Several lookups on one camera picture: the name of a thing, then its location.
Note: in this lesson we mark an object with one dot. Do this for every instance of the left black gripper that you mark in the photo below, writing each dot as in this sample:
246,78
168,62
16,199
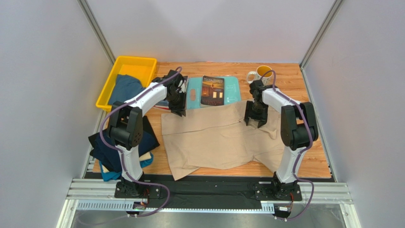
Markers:
181,106

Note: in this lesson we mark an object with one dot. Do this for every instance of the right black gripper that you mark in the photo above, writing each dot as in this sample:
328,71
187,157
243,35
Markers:
255,113

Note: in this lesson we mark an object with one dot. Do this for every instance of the beige t shirt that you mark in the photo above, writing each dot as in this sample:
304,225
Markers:
218,138

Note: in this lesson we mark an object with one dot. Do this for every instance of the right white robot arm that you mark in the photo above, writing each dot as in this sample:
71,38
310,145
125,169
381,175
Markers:
298,125

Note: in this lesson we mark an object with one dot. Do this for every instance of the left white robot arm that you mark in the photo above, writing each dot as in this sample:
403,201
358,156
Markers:
125,121

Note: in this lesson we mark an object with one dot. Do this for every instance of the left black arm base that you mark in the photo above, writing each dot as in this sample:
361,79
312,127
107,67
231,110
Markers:
134,190

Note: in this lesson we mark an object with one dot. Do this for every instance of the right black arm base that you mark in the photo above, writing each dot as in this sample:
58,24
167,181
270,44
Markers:
275,191

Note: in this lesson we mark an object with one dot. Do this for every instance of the nineteen eighty-four book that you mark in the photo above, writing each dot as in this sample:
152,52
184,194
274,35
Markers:
164,104

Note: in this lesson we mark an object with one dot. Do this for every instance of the dark orange cover book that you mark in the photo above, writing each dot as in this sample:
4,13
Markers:
212,92

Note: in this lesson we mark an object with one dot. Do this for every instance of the teal cutting board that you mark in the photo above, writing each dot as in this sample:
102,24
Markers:
194,85

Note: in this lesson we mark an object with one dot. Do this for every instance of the white mug yellow inside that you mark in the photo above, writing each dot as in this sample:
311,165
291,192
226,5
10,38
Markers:
263,73

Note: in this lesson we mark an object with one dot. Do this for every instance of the yellow plastic bin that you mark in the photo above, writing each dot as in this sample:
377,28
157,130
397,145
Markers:
141,68

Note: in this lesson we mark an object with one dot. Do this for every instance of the blue shirt in bin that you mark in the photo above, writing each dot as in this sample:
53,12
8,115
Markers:
126,87

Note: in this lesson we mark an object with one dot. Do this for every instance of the black table edge strip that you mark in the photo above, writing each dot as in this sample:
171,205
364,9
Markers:
194,192

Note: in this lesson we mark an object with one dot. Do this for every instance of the navy folded shirt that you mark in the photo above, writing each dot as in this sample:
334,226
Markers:
110,157

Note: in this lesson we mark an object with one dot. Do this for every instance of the teal folded shirt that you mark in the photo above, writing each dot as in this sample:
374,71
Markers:
110,175

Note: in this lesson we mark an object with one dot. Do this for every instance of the aluminium rail frame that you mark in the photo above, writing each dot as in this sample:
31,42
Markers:
327,204

